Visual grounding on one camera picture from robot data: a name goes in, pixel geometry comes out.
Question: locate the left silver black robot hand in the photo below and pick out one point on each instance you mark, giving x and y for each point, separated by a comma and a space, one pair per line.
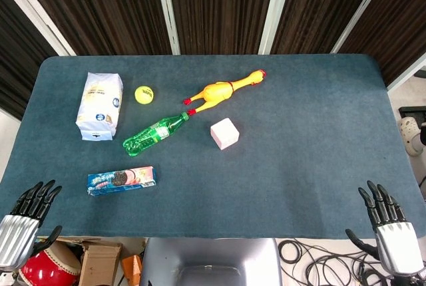
16, 239

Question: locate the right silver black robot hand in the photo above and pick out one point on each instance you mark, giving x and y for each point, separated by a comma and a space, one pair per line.
397, 246

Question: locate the blue cookie package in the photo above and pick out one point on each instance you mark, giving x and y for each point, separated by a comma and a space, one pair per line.
121, 179

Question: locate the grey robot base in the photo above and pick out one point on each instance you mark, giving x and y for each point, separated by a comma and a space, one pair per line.
209, 256

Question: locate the red drum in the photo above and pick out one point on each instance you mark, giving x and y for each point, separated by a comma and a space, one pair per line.
50, 266

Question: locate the white clog shoe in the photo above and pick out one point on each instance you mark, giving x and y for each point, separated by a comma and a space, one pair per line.
411, 133

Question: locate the orange object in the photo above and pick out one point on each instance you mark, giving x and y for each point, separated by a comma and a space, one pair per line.
132, 266

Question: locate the teal felt table cover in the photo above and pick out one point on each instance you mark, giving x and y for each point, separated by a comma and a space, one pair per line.
283, 166

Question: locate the white paper bag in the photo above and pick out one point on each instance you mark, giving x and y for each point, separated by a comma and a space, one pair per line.
100, 106

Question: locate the green plastic bottle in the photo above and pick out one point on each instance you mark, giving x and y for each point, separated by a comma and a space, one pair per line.
153, 134

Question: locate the dark brown screen panel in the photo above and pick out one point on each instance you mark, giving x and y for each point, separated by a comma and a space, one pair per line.
100, 6
316, 6
219, 6
399, 26
16, 66

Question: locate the yellow tennis ball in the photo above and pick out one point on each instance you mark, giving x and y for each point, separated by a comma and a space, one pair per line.
144, 94

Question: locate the pink foam cube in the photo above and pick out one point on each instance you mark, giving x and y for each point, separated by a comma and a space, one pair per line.
224, 133

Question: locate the yellow rubber chicken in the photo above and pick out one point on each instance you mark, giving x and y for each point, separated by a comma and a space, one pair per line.
218, 91

